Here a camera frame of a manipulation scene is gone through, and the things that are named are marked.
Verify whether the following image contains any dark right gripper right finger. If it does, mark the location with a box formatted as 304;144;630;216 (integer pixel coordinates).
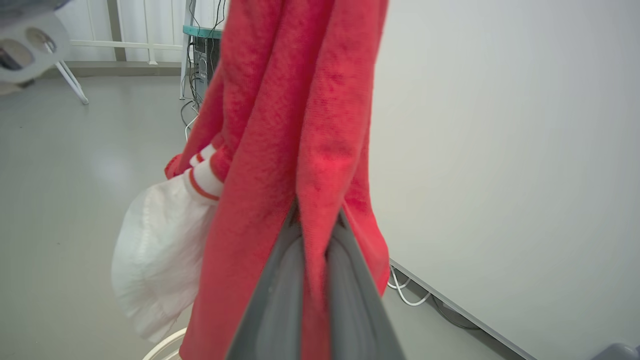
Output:
325;207;407;360

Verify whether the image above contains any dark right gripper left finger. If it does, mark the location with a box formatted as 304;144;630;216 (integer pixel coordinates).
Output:
226;199;306;360

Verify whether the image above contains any white fabric garment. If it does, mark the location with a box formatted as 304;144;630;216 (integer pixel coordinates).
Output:
111;175;221;345

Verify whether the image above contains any red knit sweater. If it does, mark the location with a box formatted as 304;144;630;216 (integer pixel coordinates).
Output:
165;0;391;360

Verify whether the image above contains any cream plastic laundry basket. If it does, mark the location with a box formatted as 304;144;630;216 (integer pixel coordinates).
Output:
142;327;188;360

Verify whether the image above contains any large white partition panel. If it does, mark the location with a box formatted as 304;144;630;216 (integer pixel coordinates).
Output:
370;0;640;360

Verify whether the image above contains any dark computer tower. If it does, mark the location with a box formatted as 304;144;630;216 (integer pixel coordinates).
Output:
192;37;221;101

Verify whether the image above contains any teal top white table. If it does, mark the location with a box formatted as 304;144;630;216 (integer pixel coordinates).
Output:
179;0;223;101

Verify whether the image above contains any white cable loop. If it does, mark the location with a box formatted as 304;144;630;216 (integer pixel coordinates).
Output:
387;265;432;307

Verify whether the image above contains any thin black floor cable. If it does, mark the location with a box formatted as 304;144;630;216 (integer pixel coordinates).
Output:
432;295;481;331

